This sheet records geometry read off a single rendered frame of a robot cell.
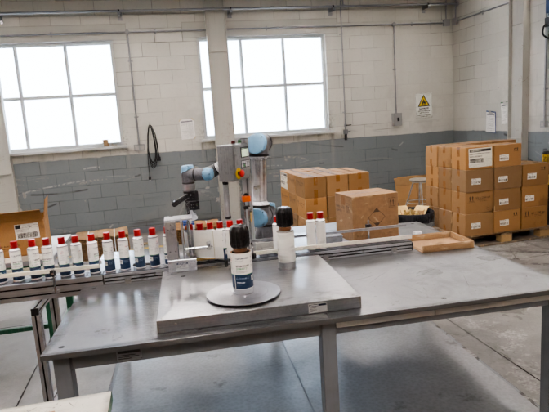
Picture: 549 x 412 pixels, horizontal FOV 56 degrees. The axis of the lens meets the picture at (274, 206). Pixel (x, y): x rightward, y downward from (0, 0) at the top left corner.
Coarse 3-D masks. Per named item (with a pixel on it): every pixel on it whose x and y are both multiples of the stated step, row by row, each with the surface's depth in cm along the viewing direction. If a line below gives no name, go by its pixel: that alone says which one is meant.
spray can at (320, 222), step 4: (320, 212) 279; (320, 216) 278; (316, 220) 279; (320, 220) 278; (324, 220) 279; (316, 224) 279; (320, 224) 278; (324, 224) 279; (316, 228) 280; (320, 228) 278; (324, 228) 279; (316, 232) 281; (320, 232) 279; (324, 232) 280; (316, 236) 281; (320, 236) 279; (324, 236) 280; (320, 240) 280; (324, 240) 280; (324, 248) 281
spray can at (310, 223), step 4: (308, 216) 278; (312, 216) 278; (308, 220) 278; (312, 220) 278; (308, 224) 278; (312, 224) 277; (308, 228) 278; (312, 228) 278; (308, 232) 278; (312, 232) 278; (308, 236) 279; (312, 236) 278; (308, 240) 279; (312, 240) 279; (308, 244) 280; (312, 244) 279
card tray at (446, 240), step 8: (440, 232) 308; (448, 232) 308; (416, 240) 305; (424, 240) 304; (432, 240) 303; (440, 240) 302; (448, 240) 301; (456, 240) 299; (464, 240) 293; (472, 240) 283; (416, 248) 289; (424, 248) 279; (432, 248) 280; (440, 248) 281; (448, 248) 282; (456, 248) 282; (464, 248) 283
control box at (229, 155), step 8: (240, 144) 273; (224, 152) 268; (232, 152) 266; (240, 152) 272; (248, 152) 280; (224, 160) 269; (232, 160) 267; (240, 160) 272; (224, 168) 270; (232, 168) 268; (240, 168) 272; (248, 168) 280; (224, 176) 270; (232, 176) 268; (248, 176) 280
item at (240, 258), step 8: (240, 224) 212; (232, 232) 209; (240, 232) 209; (248, 232) 212; (232, 240) 210; (240, 240) 209; (248, 240) 212; (240, 248) 210; (232, 256) 211; (240, 256) 210; (248, 256) 211; (232, 264) 212; (240, 264) 210; (248, 264) 212; (232, 272) 213; (240, 272) 211; (248, 272) 212; (232, 280) 214; (240, 280) 211; (248, 280) 212; (240, 288) 212; (248, 288) 213
